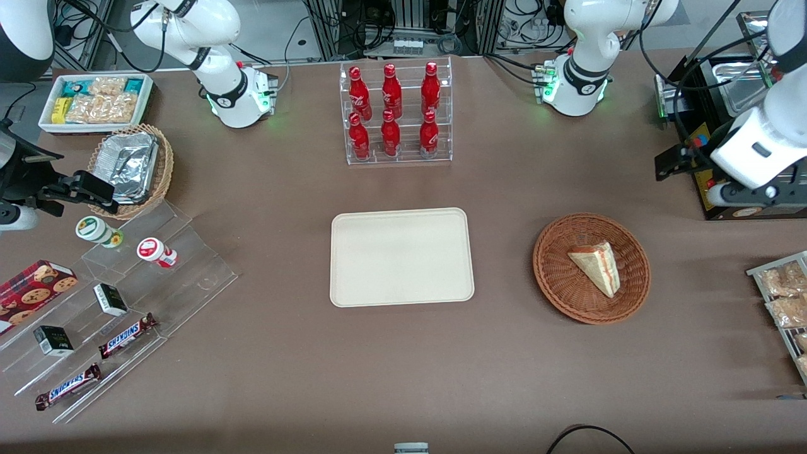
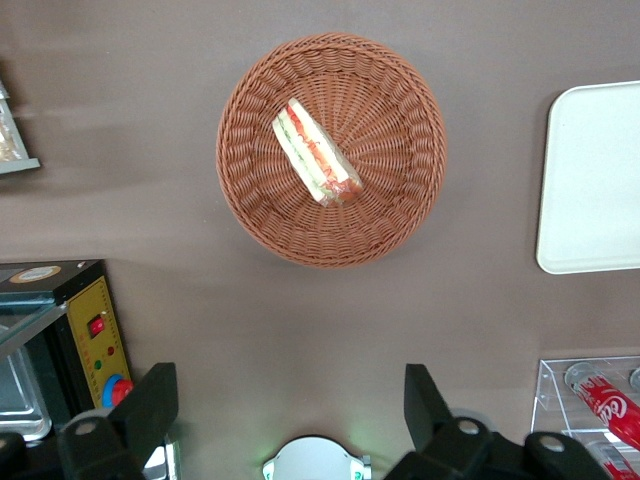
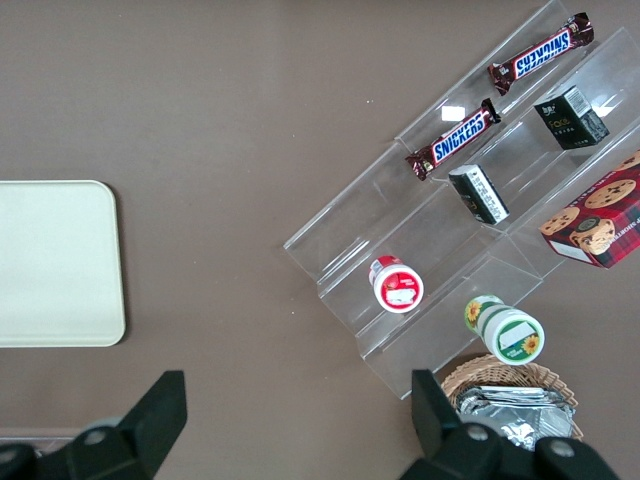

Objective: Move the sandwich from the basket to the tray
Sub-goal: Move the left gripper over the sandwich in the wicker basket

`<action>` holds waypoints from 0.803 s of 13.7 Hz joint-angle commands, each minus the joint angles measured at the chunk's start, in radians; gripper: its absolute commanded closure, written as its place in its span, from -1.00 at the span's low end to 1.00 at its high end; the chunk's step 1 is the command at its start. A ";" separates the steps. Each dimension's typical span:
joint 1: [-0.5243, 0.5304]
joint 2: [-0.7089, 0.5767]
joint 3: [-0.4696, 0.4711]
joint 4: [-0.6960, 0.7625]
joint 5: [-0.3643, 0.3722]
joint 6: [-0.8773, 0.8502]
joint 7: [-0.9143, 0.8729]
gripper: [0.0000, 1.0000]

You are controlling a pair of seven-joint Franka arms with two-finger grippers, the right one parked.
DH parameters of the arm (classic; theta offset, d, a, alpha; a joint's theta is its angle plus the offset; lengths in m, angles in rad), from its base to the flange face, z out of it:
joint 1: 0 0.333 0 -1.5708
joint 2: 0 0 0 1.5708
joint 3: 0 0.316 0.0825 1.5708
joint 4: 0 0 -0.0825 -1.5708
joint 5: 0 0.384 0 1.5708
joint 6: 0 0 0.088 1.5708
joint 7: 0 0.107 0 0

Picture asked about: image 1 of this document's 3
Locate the brown Snickers bar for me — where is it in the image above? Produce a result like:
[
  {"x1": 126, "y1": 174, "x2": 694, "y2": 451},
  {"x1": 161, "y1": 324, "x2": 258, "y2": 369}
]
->
[
  {"x1": 35, "y1": 363, "x2": 102, "y2": 412},
  {"x1": 98, "y1": 313, "x2": 158, "y2": 360}
]

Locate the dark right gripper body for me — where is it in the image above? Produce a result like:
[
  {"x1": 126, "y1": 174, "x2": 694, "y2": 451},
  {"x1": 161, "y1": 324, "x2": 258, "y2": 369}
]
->
[{"x1": 0, "y1": 123, "x2": 64, "y2": 202}]

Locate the black looped cable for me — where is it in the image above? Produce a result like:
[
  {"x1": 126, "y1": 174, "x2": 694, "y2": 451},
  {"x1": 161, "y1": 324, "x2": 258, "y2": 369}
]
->
[{"x1": 545, "y1": 424, "x2": 637, "y2": 454}]

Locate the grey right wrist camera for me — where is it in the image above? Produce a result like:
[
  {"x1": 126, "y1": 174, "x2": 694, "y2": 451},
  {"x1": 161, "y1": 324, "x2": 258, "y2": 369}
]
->
[{"x1": 0, "y1": 203, "x2": 40, "y2": 232}]

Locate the clear large cracker bag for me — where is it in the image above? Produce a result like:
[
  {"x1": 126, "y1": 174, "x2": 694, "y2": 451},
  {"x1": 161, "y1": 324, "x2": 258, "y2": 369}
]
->
[{"x1": 66, "y1": 93, "x2": 137, "y2": 124}]

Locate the triangular sandwich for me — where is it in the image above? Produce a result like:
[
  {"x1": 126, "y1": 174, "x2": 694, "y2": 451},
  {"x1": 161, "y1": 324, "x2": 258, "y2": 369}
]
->
[{"x1": 567, "y1": 242, "x2": 622, "y2": 299}]

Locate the clear acrylic stepped shelf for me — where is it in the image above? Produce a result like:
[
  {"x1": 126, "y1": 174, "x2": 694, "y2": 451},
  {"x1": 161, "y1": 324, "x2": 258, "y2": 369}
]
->
[{"x1": 0, "y1": 201, "x2": 239, "y2": 424}]

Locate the red plaid cookie box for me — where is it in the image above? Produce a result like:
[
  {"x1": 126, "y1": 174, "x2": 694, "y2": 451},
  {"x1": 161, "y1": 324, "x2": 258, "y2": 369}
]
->
[{"x1": 0, "y1": 259, "x2": 79, "y2": 336}]

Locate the small black carton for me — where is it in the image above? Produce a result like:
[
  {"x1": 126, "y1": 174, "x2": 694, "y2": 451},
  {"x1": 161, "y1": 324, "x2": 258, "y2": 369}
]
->
[
  {"x1": 33, "y1": 325, "x2": 75, "y2": 358},
  {"x1": 93, "y1": 283, "x2": 129, "y2": 317}
]

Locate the steel warmer pan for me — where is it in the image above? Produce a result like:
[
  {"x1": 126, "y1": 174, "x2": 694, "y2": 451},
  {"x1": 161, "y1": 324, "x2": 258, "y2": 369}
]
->
[{"x1": 709, "y1": 57, "x2": 774, "y2": 118}]

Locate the red cola bottle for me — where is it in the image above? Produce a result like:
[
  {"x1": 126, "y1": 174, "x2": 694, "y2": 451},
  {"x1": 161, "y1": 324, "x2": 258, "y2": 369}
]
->
[
  {"x1": 381, "y1": 63, "x2": 403, "y2": 119},
  {"x1": 421, "y1": 61, "x2": 441, "y2": 117},
  {"x1": 419, "y1": 110, "x2": 440, "y2": 158},
  {"x1": 348, "y1": 66, "x2": 373, "y2": 121},
  {"x1": 349, "y1": 113, "x2": 371, "y2": 160},
  {"x1": 380, "y1": 110, "x2": 402, "y2": 157}
]

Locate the cream plastic serving tray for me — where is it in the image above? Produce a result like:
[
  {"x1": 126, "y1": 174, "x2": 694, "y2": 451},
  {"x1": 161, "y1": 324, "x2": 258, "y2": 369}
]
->
[{"x1": 330, "y1": 207, "x2": 475, "y2": 308}]

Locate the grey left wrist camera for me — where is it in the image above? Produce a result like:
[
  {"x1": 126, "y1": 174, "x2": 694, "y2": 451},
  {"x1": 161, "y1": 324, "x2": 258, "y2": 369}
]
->
[{"x1": 706, "y1": 180, "x2": 807, "y2": 209}]

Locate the red lid yogurt cup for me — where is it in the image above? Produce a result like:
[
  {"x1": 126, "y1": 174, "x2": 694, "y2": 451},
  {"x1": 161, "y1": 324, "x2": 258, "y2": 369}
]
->
[{"x1": 137, "y1": 237, "x2": 178, "y2": 269}]

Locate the white rectangular snack bin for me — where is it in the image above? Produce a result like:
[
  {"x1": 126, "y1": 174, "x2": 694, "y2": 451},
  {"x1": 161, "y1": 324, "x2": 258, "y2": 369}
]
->
[{"x1": 38, "y1": 73, "x2": 154, "y2": 136}]

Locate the light tan wicker basket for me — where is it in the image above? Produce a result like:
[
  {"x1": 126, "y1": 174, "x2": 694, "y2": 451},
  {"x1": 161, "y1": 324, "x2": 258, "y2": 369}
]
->
[{"x1": 87, "y1": 124, "x2": 175, "y2": 221}]

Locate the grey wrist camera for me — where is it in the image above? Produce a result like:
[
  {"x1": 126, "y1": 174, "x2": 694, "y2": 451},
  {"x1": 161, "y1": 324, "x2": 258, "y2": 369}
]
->
[
  {"x1": 706, "y1": 180, "x2": 807, "y2": 209},
  {"x1": 0, "y1": 203, "x2": 40, "y2": 232}
]

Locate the clear small cracker bag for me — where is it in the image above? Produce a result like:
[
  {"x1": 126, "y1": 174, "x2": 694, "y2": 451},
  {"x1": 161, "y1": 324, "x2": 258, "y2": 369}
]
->
[{"x1": 88, "y1": 76, "x2": 127, "y2": 96}]

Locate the brown round wicker basket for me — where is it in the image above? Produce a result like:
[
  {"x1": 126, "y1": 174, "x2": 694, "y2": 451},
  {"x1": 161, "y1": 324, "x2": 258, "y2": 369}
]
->
[{"x1": 533, "y1": 213, "x2": 651, "y2": 325}]

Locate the clear acrylic bottle rack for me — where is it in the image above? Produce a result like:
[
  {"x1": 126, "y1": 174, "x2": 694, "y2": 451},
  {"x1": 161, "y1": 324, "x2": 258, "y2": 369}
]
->
[{"x1": 339, "y1": 57, "x2": 453, "y2": 166}]

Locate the silver foil container stack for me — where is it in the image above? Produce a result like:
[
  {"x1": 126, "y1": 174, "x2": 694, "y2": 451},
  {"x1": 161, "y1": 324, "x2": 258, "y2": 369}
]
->
[{"x1": 96, "y1": 132, "x2": 159, "y2": 204}]

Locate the aluminium equipment rack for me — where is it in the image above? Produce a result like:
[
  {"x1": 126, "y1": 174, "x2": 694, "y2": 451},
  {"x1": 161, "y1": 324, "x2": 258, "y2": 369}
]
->
[{"x1": 303, "y1": 0, "x2": 505, "y2": 61}]

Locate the black food warmer cabinet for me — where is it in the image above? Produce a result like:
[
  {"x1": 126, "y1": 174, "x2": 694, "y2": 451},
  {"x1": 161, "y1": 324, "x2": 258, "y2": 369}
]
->
[{"x1": 654, "y1": 11, "x2": 807, "y2": 221}]

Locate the green lid yogurt cup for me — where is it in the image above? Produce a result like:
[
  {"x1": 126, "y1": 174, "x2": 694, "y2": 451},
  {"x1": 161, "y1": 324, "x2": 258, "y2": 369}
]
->
[{"x1": 76, "y1": 216, "x2": 124, "y2": 248}]

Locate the grey wire rack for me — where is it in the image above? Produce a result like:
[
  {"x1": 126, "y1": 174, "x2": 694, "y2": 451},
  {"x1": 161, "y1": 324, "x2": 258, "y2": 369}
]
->
[{"x1": 746, "y1": 250, "x2": 807, "y2": 387}]

